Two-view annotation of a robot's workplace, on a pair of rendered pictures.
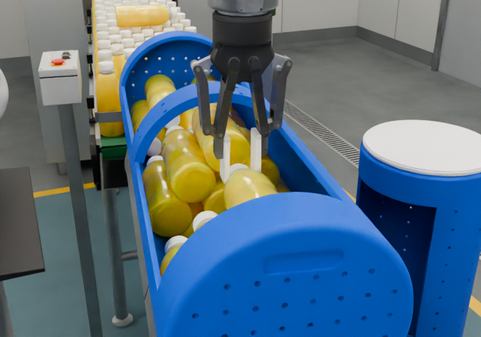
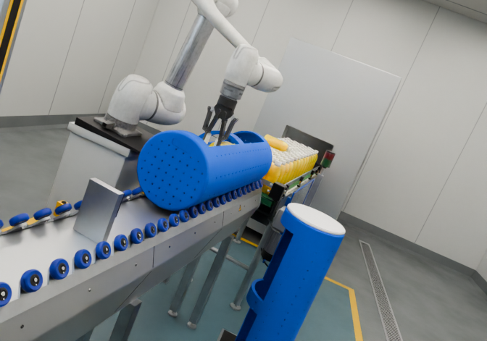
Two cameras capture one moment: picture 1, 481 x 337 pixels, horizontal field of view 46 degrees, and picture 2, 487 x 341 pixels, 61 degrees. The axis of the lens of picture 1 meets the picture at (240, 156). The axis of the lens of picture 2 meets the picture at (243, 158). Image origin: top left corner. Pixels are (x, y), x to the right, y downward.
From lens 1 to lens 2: 1.14 m
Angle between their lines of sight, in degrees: 31
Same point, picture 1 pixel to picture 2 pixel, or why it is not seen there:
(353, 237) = (196, 146)
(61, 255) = not seen: hidden behind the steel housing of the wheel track
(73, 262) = not seen: hidden behind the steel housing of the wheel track
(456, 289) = (290, 285)
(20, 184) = not seen: hidden behind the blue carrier
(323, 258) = (188, 149)
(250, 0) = (227, 91)
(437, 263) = (285, 263)
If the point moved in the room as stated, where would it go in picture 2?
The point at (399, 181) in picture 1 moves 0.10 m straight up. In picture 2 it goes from (286, 216) to (296, 195)
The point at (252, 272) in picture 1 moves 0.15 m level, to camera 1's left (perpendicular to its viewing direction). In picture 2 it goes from (169, 140) to (140, 124)
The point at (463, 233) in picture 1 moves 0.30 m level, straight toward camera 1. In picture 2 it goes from (301, 255) to (245, 250)
